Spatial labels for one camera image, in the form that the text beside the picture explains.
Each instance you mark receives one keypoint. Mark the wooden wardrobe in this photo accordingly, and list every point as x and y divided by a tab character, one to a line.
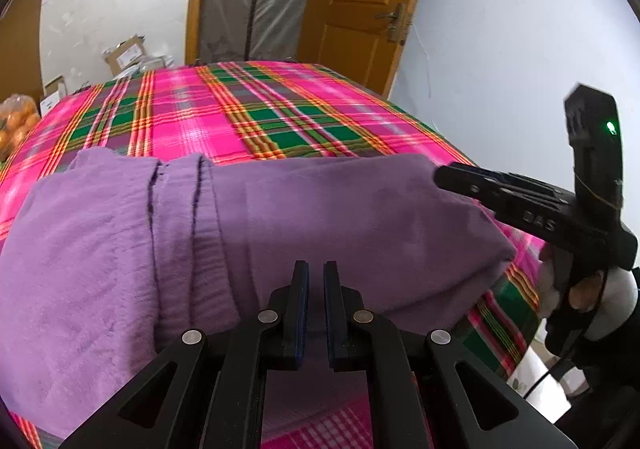
20	29

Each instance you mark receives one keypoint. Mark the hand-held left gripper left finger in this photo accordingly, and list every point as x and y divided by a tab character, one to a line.
301	324

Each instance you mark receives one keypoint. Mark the person's right hand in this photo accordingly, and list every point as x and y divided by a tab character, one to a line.
550	279

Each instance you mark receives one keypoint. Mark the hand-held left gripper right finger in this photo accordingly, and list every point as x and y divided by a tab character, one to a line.
330	324

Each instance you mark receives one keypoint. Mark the purple fleece garment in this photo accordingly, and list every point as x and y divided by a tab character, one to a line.
125	254

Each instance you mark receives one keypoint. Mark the brown cardboard box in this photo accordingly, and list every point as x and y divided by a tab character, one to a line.
125	54

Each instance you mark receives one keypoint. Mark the bag of oranges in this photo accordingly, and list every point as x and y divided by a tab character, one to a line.
17	124

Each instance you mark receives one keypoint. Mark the pink green plaid bed sheet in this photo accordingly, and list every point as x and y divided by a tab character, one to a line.
260	109

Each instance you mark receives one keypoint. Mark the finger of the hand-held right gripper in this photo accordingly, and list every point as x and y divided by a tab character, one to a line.
490	186

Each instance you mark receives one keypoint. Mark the metal door lock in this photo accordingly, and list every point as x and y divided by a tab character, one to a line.
395	21

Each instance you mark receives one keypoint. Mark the white cardboard box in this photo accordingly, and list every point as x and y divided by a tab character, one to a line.
55	94

